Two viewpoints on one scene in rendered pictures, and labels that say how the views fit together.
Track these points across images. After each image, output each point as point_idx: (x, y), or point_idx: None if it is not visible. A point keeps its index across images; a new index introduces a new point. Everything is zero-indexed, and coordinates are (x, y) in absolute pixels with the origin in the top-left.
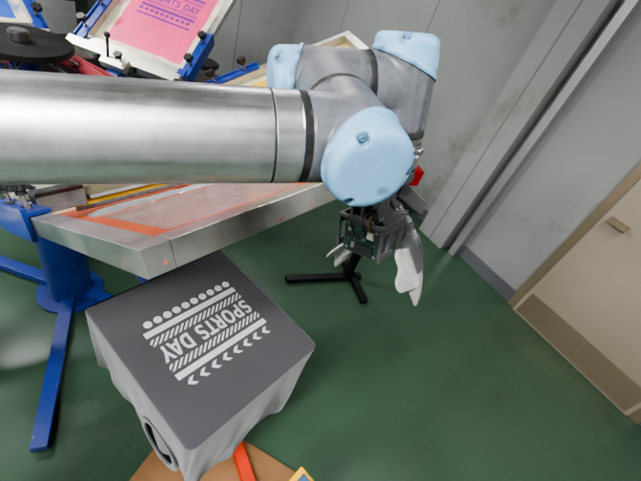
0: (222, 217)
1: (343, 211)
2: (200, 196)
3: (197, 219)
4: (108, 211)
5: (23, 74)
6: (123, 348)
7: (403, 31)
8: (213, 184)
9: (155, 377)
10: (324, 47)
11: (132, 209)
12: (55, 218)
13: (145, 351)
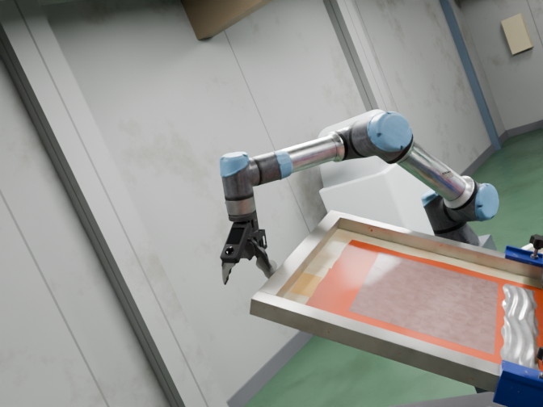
0: (322, 224)
1: (263, 229)
2: (452, 307)
3: (376, 261)
4: (508, 288)
5: (309, 141)
6: (487, 394)
7: (235, 152)
8: (502, 348)
9: (445, 404)
10: (265, 153)
11: (490, 291)
12: (469, 247)
13: (473, 404)
